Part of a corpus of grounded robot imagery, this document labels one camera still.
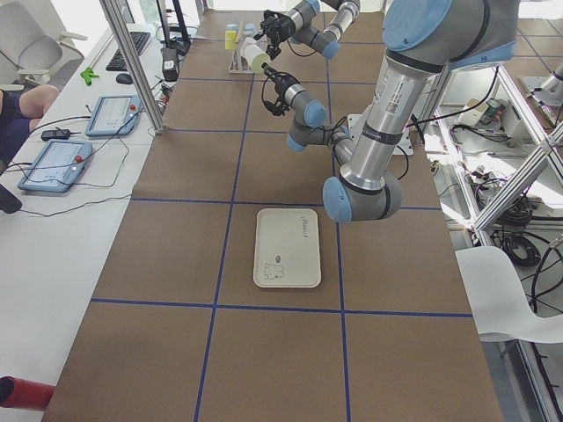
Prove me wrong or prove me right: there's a blue teach pendant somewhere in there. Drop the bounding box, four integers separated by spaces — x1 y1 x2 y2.
84 95 142 137
18 140 93 193

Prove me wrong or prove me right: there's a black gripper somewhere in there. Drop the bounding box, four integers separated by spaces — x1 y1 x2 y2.
254 12 294 61
261 63 297 104

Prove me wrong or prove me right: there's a pale green plastic cup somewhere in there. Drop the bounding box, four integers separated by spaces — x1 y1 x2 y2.
241 38 270 74

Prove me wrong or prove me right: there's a yellow plastic cup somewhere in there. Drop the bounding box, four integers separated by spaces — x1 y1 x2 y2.
224 24 238 50

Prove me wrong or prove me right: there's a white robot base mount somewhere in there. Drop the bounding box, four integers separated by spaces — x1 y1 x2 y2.
347 113 414 156

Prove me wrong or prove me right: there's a white office chair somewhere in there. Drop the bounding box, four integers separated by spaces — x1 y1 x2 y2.
1 1 87 91

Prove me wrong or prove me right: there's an aluminium frame post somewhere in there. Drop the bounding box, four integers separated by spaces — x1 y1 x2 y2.
99 0 165 135

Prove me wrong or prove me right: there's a far blue teach pendant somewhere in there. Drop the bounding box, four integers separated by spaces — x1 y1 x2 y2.
84 95 142 137

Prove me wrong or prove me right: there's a red cylinder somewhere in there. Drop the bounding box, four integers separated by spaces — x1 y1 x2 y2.
1 376 55 411

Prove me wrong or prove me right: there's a white plastic chair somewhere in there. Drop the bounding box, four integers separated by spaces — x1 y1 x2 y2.
456 246 562 344

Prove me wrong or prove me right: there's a white wire cup rack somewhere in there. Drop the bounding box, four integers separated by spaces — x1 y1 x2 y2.
228 20 252 74

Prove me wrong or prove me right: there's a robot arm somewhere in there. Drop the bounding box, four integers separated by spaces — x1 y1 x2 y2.
256 1 519 222
254 0 361 60

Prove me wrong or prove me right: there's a green plastic clamp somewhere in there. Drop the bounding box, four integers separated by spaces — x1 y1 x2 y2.
80 67 99 86

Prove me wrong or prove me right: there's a blue plastic cup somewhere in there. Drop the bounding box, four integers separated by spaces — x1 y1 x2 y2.
242 23 258 39

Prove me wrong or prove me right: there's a black computer mouse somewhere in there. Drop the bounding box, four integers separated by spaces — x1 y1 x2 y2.
115 73 133 84

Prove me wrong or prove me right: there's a seated person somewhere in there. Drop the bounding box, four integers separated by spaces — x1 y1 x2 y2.
1 84 60 164

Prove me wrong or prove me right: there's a black keyboard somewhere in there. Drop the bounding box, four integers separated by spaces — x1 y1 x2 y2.
105 31 151 72

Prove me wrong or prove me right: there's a cream plastic tray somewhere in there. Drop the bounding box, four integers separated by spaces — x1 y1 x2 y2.
253 208 321 288

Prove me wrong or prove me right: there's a black computer monitor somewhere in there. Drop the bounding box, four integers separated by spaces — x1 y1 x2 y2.
156 0 193 56

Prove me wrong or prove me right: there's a black handheld controller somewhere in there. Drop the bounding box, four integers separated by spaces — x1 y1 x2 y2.
40 129 72 142

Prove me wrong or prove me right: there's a near blue teach pendant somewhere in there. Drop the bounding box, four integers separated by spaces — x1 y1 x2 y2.
18 140 93 193

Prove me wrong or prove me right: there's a black power adapter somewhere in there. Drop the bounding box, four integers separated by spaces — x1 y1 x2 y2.
161 47 179 82

